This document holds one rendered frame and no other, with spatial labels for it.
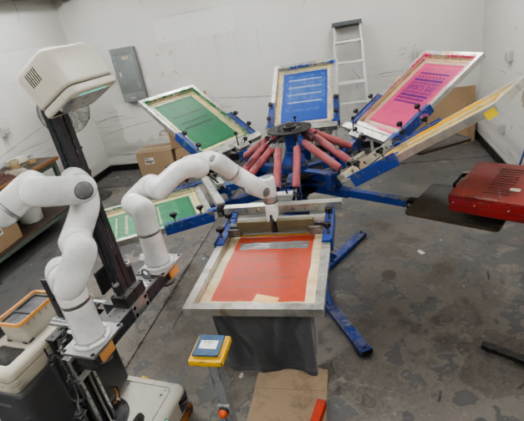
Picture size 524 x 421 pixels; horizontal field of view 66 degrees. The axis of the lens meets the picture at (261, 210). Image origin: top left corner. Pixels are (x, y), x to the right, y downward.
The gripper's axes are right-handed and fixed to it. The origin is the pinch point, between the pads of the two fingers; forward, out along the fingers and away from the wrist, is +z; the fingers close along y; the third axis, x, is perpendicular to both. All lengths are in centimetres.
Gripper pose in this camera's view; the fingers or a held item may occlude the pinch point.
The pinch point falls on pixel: (275, 226)
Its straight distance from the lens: 211.7
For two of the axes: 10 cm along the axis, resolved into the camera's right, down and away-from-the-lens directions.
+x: 9.7, -0.6, -2.5
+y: -2.0, 4.6, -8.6
